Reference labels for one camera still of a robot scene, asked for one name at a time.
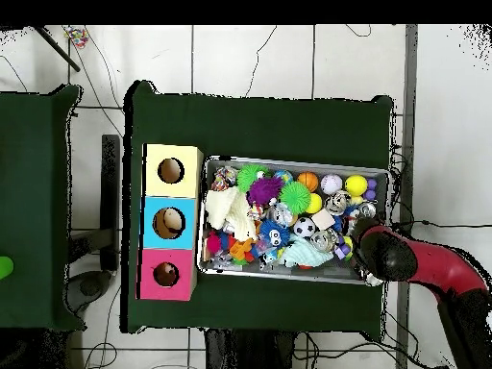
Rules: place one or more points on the purple spiky ball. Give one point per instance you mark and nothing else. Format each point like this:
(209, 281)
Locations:
(264, 191)

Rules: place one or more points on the white baseball toy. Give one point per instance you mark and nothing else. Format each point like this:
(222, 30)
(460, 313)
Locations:
(331, 184)

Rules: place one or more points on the smooth yellow ball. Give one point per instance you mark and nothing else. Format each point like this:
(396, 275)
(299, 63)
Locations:
(356, 185)

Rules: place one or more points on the orange basketball toy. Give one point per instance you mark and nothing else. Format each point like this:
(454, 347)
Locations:
(307, 181)

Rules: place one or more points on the small green object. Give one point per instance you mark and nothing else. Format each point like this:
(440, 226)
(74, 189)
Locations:
(4, 267)

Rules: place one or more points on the orange plastic toy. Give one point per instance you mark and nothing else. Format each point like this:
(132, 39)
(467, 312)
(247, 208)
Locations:
(240, 249)

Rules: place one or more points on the side table with green cloth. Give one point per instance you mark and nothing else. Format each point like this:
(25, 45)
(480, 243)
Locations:
(34, 207)

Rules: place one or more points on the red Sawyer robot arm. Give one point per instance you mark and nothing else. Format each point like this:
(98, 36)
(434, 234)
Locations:
(430, 265)

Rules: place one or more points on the small blue fuzzy toy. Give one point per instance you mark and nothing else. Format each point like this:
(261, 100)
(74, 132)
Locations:
(271, 233)

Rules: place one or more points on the black rod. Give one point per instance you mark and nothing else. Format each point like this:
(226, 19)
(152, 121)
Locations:
(55, 48)

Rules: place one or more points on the green spiky ball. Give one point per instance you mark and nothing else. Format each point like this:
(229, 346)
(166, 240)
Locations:
(248, 177)
(295, 197)

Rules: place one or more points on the small colourful object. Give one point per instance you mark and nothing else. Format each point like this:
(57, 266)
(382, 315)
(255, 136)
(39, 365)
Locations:
(75, 36)

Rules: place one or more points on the small soccer ball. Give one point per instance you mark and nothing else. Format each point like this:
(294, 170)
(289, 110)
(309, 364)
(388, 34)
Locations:
(304, 227)

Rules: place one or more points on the cream muslin cloth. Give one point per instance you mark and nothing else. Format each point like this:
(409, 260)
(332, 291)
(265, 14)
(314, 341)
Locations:
(223, 209)

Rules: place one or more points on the black power adapter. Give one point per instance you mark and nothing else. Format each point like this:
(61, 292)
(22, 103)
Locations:
(401, 226)

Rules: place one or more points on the yellow tennis ball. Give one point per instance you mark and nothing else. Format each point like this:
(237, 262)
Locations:
(314, 204)

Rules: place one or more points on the mint green cloth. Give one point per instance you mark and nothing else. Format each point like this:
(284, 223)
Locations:
(307, 252)

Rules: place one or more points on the wooden box with three holes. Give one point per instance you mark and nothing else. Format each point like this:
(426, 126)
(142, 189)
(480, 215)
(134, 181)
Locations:
(171, 204)

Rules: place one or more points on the shallow clear mesh bin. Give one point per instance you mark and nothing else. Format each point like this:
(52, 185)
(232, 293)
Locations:
(223, 270)

